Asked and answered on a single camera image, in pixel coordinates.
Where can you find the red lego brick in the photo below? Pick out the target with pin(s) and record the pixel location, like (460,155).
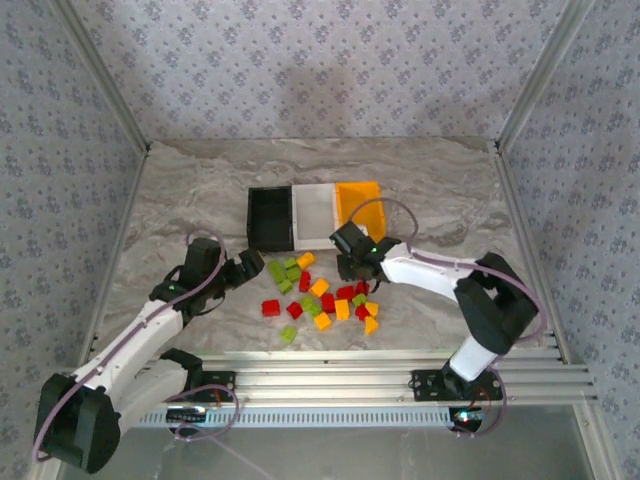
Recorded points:
(270,308)
(345,293)
(362,313)
(362,288)
(294,310)
(304,281)
(328,303)

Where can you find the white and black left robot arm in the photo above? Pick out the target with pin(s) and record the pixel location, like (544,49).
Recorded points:
(125,345)

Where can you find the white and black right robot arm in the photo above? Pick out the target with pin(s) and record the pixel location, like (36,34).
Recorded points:
(425,275)

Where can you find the rounded orange lego brick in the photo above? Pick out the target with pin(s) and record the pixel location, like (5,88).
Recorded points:
(306,260)

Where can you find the black plastic container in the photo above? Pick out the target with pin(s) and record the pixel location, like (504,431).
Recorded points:
(270,220)

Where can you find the white plastic container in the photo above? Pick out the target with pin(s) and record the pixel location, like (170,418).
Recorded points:
(314,215)

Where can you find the orange plastic container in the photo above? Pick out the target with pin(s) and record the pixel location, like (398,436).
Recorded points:
(360,200)

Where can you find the small circuit board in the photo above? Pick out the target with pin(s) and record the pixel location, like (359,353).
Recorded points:
(187,415)
(467,417)

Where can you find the aluminium table side rail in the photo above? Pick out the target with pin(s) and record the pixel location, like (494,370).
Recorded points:
(526,240)
(116,250)

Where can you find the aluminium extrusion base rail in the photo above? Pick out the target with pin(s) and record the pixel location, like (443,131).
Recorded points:
(325,380)

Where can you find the aluminium frame post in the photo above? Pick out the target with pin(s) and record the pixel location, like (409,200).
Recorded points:
(100,75)
(545,70)

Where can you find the aluminium frame leg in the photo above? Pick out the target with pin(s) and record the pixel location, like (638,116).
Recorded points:
(45,474)
(597,445)

